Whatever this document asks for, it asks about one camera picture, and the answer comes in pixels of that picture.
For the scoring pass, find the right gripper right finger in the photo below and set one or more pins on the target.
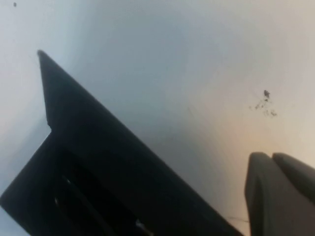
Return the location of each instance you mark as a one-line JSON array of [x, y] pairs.
[[297, 169]]

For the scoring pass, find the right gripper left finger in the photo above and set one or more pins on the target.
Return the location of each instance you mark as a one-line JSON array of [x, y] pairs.
[[268, 196]]

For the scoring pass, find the black glasses case printed front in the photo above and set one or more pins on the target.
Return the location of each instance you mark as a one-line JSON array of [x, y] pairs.
[[103, 137]]

